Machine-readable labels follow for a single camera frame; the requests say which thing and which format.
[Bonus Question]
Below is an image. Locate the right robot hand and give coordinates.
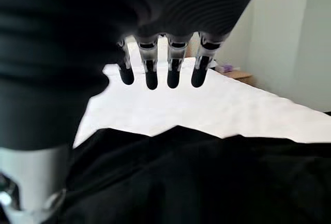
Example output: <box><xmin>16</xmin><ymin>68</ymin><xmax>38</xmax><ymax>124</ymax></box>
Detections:
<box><xmin>0</xmin><ymin>0</ymin><xmax>267</xmax><ymax>224</ymax></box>

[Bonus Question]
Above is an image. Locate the white bed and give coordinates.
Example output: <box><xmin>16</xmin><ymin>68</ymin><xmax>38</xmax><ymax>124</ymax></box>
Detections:
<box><xmin>72</xmin><ymin>35</ymin><xmax>331</xmax><ymax>149</ymax></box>

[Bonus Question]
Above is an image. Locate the wooden nightstand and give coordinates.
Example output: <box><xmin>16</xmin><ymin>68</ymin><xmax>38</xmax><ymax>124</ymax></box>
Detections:
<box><xmin>216</xmin><ymin>65</ymin><xmax>255</xmax><ymax>86</ymax></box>

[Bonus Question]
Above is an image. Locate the black garment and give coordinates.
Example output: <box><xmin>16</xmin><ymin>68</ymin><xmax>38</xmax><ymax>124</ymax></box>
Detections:
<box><xmin>49</xmin><ymin>125</ymin><xmax>331</xmax><ymax>224</ymax></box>

